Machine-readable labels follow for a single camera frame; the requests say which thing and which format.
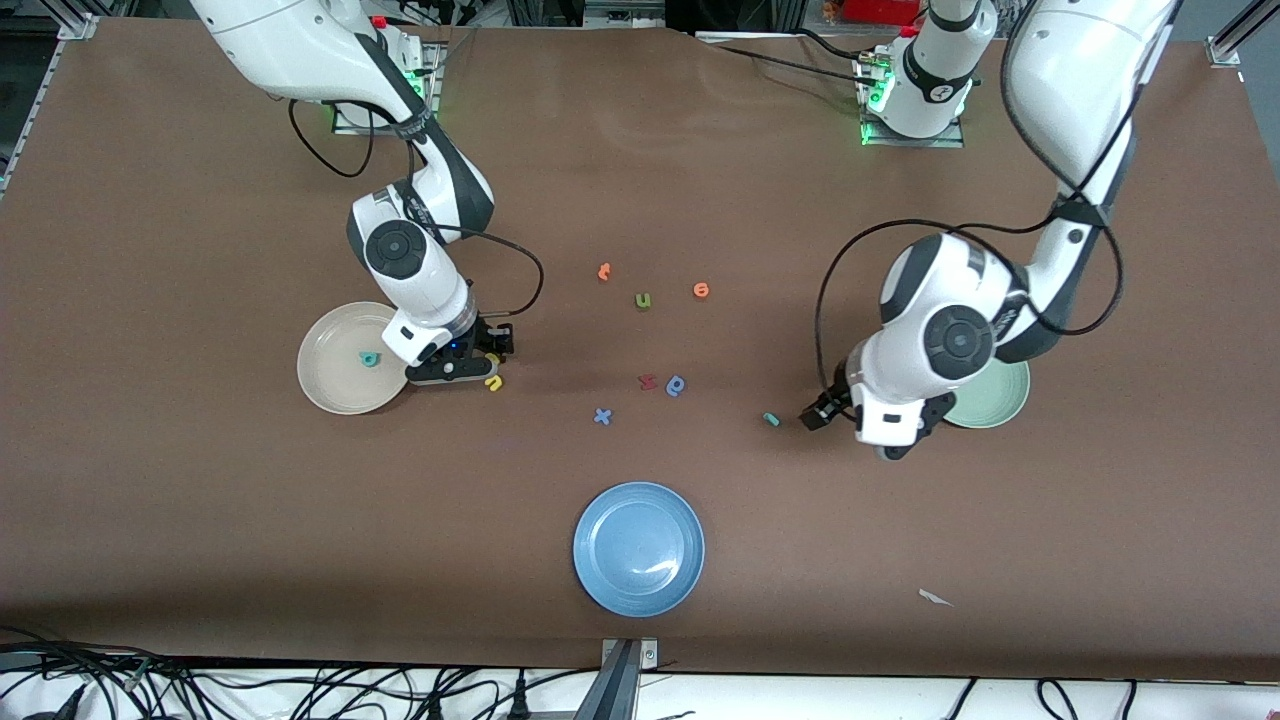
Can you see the beige brown plate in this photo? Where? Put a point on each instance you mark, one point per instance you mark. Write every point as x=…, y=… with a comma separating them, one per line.
x=340, y=385

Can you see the red box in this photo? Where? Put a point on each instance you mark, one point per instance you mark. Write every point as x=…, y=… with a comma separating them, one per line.
x=880, y=10

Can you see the aluminium frame corner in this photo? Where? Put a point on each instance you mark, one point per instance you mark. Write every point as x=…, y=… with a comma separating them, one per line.
x=1225, y=50
x=80, y=25

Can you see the blue plate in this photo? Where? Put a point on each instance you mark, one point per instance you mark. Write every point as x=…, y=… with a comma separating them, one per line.
x=638, y=549

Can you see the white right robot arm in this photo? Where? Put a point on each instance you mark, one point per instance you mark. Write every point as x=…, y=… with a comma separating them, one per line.
x=420, y=270

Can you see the white paper scrap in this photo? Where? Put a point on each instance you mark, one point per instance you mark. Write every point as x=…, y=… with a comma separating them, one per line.
x=933, y=597

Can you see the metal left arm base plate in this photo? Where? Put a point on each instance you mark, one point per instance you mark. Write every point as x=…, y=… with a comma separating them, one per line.
x=915, y=143

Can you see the metal table edge bracket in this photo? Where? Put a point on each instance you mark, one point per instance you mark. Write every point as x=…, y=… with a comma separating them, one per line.
x=620, y=690

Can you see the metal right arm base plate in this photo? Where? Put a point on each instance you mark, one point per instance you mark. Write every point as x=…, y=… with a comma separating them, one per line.
x=433, y=110

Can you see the green plate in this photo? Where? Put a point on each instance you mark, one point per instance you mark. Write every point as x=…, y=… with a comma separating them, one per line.
x=1005, y=395

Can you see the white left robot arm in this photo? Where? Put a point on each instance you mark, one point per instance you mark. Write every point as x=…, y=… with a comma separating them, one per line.
x=1080, y=80

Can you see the black power plug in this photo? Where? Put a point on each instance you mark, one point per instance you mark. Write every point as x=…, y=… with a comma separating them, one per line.
x=519, y=698
x=434, y=708

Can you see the grey power strip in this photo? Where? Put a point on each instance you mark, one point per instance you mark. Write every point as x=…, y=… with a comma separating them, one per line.
x=650, y=15

